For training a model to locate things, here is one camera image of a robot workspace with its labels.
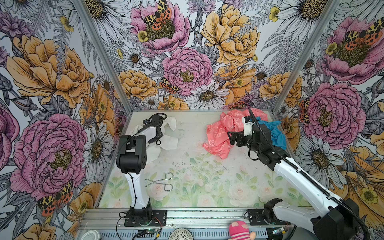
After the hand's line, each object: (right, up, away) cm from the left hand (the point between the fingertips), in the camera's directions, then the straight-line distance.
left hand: (154, 139), depth 102 cm
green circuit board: (+5, -42, -29) cm, 51 cm away
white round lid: (-16, -37, -37) cm, 55 cm away
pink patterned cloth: (+42, -1, -3) cm, 42 cm away
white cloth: (+10, -1, +2) cm, 10 cm away
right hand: (+49, +4, -23) cm, 54 cm away
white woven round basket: (+22, -39, -33) cm, 56 cm away
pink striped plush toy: (+47, -36, -36) cm, 69 cm away
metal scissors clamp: (+13, -25, -18) cm, 33 cm away
